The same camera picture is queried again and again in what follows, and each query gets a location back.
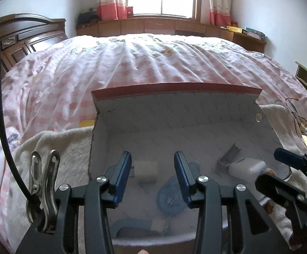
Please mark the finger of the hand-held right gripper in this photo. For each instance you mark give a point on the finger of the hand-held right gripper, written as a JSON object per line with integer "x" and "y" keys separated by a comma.
{"x": 288, "y": 155}
{"x": 275, "y": 186}

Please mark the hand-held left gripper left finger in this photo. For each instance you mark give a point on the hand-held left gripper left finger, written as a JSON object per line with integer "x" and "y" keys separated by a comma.
{"x": 123, "y": 174}

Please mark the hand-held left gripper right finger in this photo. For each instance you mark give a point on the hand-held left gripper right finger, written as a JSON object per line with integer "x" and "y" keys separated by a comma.
{"x": 182, "y": 174}

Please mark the white charger plug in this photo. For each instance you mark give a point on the white charger plug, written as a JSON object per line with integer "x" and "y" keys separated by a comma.
{"x": 148, "y": 172}

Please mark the blue correction tape dispenser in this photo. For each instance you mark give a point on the blue correction tape dispenser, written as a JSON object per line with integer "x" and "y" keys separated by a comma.
{"x": 170, "y": 198}

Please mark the white earbuds case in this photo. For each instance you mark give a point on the white earbuds case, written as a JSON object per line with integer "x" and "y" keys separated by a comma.
{"x": 246, "y": 169}

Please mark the pale lilac curved plastic piece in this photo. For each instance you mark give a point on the pale lilac curved plastic piece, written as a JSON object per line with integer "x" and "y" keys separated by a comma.
{"x": 228, "y": 157}

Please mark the red cardboard box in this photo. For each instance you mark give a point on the red cardboard box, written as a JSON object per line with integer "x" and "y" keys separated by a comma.
{"x": 169, "y": 111}

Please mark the yellow flat object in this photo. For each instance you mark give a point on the yellow flat object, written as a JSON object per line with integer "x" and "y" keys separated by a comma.
{"x": 87, "y": 123}

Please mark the beige towel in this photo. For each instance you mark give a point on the beige towel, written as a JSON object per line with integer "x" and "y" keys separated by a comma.
{"x": 58, "y": 148}

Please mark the metal spring clip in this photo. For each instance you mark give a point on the metal spring clip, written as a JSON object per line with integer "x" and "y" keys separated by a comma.
{"x": 47, "y": 185}

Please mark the pink checked blanket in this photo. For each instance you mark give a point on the pink checked blanket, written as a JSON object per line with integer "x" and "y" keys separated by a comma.
{"x": 142, "y": 63}

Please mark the yellow book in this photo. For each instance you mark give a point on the yellow book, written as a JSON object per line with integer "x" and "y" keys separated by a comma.
{"x": 234, "y": 28}

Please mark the black bag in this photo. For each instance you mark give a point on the black bag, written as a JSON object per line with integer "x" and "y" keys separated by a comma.
{"x": 88, "y": 19}

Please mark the small red box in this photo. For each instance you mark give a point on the small red box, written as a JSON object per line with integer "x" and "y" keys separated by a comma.
{"x": 129, "y": 12}

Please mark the dark wooden headboard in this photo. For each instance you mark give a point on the dark wooden headboard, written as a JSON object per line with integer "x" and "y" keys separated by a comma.
{"x": 23, "y": 39}

